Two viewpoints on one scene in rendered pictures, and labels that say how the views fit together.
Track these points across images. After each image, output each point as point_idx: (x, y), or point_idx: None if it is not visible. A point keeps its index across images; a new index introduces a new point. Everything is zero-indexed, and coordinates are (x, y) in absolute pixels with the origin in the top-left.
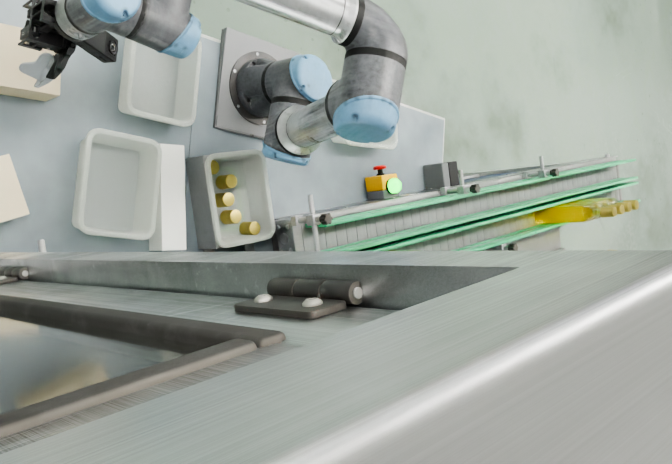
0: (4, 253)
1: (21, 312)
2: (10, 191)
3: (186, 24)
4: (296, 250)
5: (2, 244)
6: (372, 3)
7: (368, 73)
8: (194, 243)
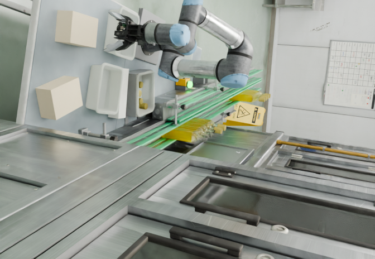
0: (193, 156)
1: (296, 197)
2: (77, 95)
3: (195, 44)
4: (163, 118)
5: (63, 117)
6: (246, 34)
7: (242, 64)
8: None
